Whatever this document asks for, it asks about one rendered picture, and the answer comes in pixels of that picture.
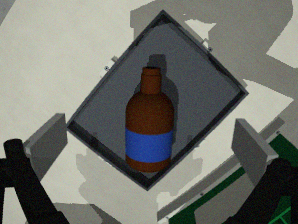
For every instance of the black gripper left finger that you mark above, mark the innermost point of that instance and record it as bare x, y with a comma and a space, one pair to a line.
37, 153

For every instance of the green crate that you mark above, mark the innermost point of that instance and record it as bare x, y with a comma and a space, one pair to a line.
226, 198

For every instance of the brown bottle with blue label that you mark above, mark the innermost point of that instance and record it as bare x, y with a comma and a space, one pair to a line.
149, 123

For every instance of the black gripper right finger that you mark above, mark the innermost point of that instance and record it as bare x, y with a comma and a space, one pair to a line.
256, 156

